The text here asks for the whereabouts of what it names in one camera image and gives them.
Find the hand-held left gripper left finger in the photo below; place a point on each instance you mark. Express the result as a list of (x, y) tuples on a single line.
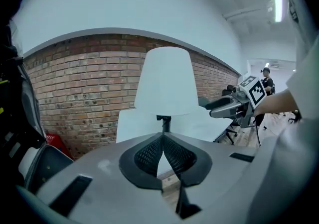
[(104, 188)]

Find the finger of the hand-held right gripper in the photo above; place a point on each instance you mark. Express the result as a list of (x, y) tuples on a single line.
[(219, 103), (226, 111)]

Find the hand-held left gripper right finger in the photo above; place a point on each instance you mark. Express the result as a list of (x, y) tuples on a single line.
[(219, 175)]

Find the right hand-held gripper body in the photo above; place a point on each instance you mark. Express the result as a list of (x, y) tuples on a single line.
[(254, 91)]

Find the white table lamp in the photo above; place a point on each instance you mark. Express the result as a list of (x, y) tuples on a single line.
[(165, 81)]

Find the person's right forearm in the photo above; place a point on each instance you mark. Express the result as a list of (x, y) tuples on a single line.
[(279, 102)]

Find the black office chair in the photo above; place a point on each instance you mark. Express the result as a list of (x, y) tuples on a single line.
[(228, 132)]

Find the small ceiling light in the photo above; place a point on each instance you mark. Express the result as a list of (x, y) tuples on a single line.
[(267, 64)]

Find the red plastic crate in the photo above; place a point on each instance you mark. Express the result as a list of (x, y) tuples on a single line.
[(57, 144)]

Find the person's grey t-shirt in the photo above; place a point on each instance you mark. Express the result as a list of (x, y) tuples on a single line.
[(294, 163)]

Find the long ceiling light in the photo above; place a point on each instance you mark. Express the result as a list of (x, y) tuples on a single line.
[(277, 4)]

